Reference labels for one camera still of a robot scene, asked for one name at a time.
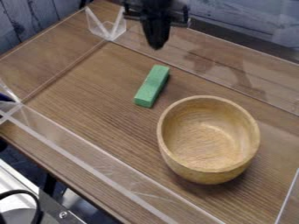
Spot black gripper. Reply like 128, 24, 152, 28
123, 0, 191, 49

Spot green rectangular block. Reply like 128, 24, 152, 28
133, 65, 169, 108

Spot brown wooden bowl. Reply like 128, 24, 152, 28
156, 95, 260, 185

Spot clear acrylic front barrier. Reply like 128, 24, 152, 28
0, 86, 225, 224

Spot black table leg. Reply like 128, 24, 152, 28
43, 174, 57, 196

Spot clear acrylic corner bracket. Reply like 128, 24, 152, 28
85, 7, 127, 41

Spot metal bracket with screw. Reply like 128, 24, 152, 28
39, 191, 87, 224

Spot black cable loop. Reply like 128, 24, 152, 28
0, 189, 44, 224

